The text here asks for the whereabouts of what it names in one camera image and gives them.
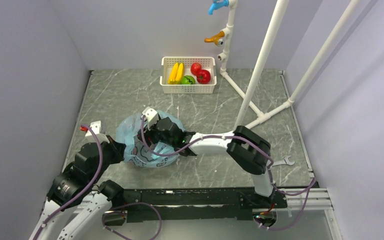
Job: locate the yellow fake banana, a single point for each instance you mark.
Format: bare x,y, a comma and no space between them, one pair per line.
176,74

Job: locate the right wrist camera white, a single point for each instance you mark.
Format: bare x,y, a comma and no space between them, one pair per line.
151,117

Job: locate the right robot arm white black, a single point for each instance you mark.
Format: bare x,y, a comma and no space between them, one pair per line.
250,151

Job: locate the white PVC pipe frame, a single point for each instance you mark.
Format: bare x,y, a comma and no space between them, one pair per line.
266,47

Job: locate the red fake tomato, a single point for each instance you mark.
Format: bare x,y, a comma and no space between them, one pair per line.
203,76

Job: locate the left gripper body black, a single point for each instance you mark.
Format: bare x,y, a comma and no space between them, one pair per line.
111,154

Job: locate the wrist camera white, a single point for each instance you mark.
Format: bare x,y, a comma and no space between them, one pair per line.
96,127
151,117

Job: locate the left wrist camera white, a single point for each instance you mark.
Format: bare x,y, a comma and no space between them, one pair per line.
96,127

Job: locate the orange faucet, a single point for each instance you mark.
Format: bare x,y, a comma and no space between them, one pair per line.
217,39

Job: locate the blue faucet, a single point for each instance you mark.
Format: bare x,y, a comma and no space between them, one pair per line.
217,4

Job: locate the light blue plastic bag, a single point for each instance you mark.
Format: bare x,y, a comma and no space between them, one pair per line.
135,152

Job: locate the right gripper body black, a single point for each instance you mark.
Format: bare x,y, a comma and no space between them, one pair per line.
155,136

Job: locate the silver wrench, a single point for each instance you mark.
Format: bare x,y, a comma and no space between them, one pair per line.
285,161

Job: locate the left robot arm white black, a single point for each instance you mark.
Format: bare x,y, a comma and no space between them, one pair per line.
67,213

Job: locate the red fake apple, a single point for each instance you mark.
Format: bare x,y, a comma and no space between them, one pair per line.
195,68

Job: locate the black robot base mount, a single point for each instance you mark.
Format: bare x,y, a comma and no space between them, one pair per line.
240,203

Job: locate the green fake watermelon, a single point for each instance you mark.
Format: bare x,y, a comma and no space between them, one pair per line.
187,80

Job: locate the white plastic basket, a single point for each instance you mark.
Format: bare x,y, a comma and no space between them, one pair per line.
207,63

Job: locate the aluminium rail frame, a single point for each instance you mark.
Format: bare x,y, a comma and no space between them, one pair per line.
315,199

